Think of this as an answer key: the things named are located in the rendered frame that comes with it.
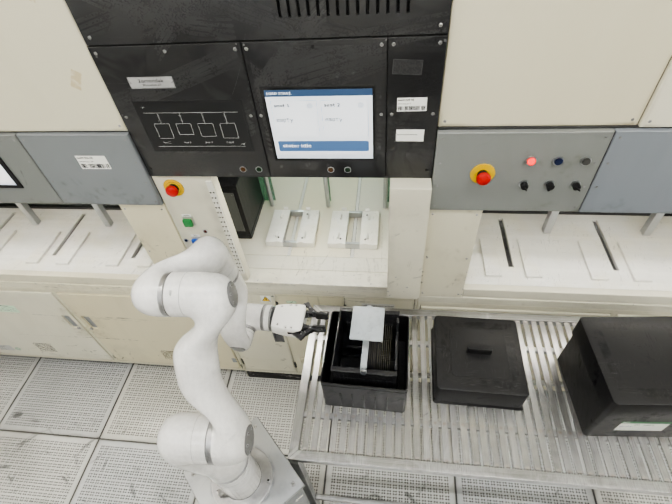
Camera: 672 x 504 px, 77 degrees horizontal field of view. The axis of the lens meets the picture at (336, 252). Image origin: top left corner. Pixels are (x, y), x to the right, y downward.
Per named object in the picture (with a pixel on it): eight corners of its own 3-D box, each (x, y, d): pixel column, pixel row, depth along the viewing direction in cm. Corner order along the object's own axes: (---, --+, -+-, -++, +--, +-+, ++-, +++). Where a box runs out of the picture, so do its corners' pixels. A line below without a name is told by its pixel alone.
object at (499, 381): (432, 402, 145) (436, 385, 135) (430, 328, 164) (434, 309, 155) (523, 411, 141) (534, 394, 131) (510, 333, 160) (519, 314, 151)
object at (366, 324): (343, 339, 163) (338, 288, 140) (397, 343, 160) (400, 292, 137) (335, 400, 147) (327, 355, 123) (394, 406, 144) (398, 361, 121)
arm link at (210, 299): (201, 439, 114) (260, 441, 113) (182, 475, 103) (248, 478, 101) (173, 263, 99) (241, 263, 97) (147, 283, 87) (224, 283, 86)
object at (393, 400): (334, 335, 165) (331, 310, 152) (407, 341, 161) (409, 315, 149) (324, 405, 147) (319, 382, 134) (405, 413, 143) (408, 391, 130)
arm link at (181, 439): (243, 485, 115) (219, 457, 97) (177, 482, 116) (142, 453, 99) (252, 438, 123) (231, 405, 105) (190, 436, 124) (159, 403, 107)
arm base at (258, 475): (231, 529, 124) (213, 515, 110) (201, 474, 134) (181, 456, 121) (284, 483, 131) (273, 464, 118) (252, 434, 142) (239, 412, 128)
